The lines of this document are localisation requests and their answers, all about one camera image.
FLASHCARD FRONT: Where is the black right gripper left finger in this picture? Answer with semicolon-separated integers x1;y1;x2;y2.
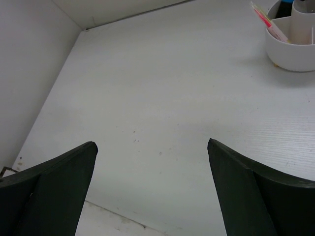
0;142;98;236

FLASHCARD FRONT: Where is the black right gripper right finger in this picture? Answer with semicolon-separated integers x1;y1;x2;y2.
207;139;315;236

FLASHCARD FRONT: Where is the pink pen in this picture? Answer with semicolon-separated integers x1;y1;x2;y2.
251;1;288;42

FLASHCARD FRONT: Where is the blue black highlighter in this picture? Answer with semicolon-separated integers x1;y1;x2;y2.
275;0;294;19

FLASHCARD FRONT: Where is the white round compartment container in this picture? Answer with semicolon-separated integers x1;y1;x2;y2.
265;0;315;72

